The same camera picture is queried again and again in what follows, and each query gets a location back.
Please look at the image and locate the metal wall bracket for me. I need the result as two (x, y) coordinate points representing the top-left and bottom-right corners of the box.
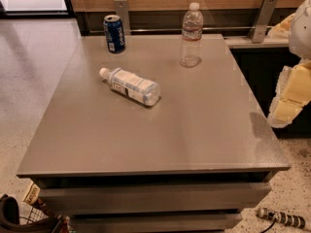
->
(114, 0), (131, 35)
(248, 0), (278, 42)

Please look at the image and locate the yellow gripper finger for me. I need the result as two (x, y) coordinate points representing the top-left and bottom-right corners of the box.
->
(267, 14), (294, 39)
(267, 59), (311, 128)

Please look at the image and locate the blue labelled plastic bottle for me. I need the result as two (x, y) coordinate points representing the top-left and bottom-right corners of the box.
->
(99, 68), (160, 107)

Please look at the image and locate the tan snack packet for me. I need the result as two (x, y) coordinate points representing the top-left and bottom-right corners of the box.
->
(23, 183), (40, 205)

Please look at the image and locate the metal rail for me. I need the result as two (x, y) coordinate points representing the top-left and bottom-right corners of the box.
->
(89, 25), (274, 35)

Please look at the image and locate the grey lower drawer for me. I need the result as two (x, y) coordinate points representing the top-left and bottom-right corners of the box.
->
(70, 214), (242, 233)

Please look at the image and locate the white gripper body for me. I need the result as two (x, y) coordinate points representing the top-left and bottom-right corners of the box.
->
(289, 0), (311, 59)

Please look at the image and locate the grey side shelf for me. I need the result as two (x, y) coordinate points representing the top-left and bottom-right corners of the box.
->
(225, 36), (289, 49)

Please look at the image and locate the clear plastic water bottle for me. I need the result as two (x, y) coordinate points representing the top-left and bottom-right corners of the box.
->
(180, 2), (203, 68)

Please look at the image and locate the right metal wall bracket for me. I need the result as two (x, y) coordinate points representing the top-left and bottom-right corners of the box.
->
(248, 0), (278, 42)

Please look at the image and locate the grey drawer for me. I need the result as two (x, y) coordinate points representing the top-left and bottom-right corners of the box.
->
(40, 183), (271, 215)
(70, 214), (242, 233)

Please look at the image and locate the black wire basket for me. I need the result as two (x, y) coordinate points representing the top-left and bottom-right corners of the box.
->
(0, 194), (70, 233)

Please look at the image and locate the grey upper drawer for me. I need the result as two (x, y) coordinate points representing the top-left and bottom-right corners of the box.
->
(40, 183), (271, 215)

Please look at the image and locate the blue Pepsi can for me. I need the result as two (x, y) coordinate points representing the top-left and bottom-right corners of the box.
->
(103, 15), (125, 53)

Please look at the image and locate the left metal wall bracket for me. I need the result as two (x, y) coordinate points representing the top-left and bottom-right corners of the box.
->
(114, 0), (131, 35)

